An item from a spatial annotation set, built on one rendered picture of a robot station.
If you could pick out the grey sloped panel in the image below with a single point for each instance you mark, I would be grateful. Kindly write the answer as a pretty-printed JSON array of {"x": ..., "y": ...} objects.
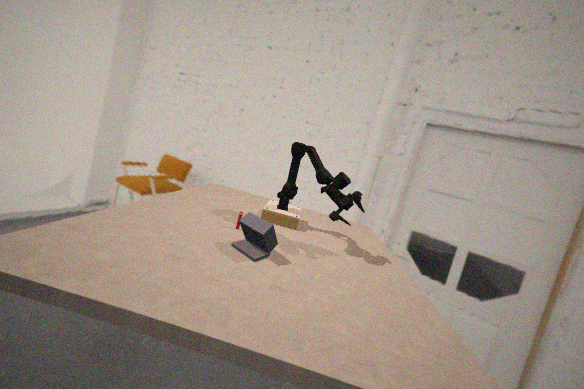
[{"x": 260, "y": 237}]

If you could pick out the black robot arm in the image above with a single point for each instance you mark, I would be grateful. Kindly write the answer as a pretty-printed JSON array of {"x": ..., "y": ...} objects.
[{"x": 323, "y": 176}]

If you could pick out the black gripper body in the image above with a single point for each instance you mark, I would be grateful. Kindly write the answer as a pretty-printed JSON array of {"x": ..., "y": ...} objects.
[{"x": 335, "y": 214}]

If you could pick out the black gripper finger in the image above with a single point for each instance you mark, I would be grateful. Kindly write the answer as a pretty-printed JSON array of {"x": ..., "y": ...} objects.
[
  {"x": 342, "y": 219},
  {"x": 358, "y": 203}
]

